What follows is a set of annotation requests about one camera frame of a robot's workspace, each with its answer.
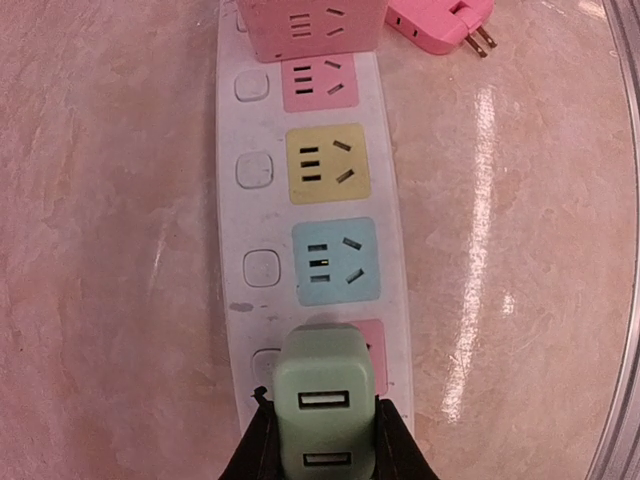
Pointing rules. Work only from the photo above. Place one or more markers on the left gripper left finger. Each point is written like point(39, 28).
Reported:
point(257, 456)

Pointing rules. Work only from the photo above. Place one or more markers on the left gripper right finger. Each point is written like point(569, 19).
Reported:
point(398, 457)

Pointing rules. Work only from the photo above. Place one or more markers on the pink plug adapter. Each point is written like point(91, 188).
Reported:
point(440, 26)

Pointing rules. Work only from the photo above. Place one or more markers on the green plug adapter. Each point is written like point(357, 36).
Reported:
point(324, 397)

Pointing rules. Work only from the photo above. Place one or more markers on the pink cube socket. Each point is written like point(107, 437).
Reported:
point(291, 29)

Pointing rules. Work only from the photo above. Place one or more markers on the white multicolour power strip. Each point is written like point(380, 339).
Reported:
point(308, 210)

